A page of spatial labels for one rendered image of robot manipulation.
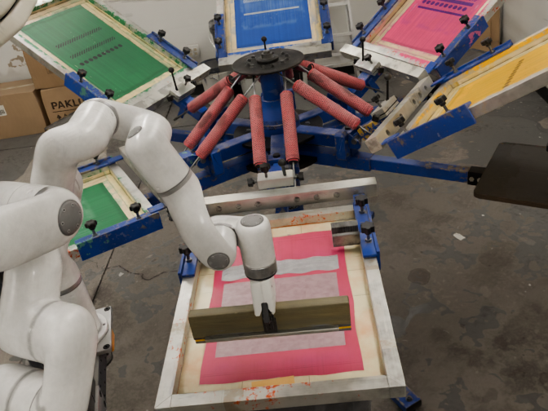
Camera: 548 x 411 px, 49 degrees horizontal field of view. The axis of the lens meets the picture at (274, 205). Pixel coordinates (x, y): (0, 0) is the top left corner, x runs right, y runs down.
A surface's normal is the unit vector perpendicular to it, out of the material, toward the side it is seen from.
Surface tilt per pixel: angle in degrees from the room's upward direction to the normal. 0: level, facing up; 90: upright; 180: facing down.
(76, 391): 87
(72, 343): 79
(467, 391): 0
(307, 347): 0
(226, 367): 0
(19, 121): 91
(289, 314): 90
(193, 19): 90
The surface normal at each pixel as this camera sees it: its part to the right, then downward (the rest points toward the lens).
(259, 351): -0.14, -0.84
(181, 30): 0.00, 0.53
